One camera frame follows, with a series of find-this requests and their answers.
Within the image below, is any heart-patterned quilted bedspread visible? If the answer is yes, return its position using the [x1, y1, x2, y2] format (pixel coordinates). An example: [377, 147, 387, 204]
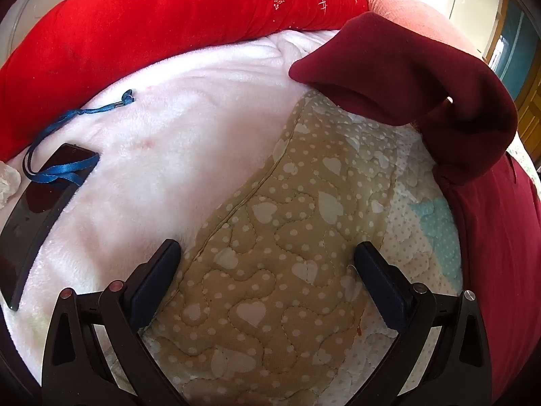
[139, 91, 541, 406]

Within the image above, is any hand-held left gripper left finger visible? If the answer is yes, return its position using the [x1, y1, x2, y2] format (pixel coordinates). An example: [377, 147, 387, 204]
[41, 239, 192, 406]

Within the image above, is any blue lanyard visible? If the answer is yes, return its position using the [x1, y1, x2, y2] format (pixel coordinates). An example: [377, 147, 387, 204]
[24, 89, 137, 187]

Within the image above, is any pink pillow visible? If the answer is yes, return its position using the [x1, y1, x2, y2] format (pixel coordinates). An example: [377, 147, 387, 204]
[354, 0, 483, 58]

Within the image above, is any wooden door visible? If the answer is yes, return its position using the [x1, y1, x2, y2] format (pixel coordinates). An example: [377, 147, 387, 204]
[512, 70, 541, 163]

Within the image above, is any black smartphone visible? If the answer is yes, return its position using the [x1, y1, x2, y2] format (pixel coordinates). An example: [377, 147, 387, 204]
[0, 143, 101, 312]

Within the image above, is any white fleece blanket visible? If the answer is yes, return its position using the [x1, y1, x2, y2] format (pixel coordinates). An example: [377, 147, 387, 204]
[0, 29, 334, 394]

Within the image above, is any red embroidered quilt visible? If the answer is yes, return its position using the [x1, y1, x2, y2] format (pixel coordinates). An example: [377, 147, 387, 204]
[0, 0, 371, 162]

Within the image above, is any maroon knit garment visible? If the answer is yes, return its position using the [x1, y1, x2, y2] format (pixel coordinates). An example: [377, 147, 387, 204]
[289, 12, 541, 406]

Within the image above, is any white crumpled tissue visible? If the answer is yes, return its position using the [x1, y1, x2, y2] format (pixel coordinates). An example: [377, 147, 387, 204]
[0, 161, 23, 210]

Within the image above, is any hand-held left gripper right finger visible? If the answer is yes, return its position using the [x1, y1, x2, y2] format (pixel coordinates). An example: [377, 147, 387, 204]
[350, 241, 493, 406]

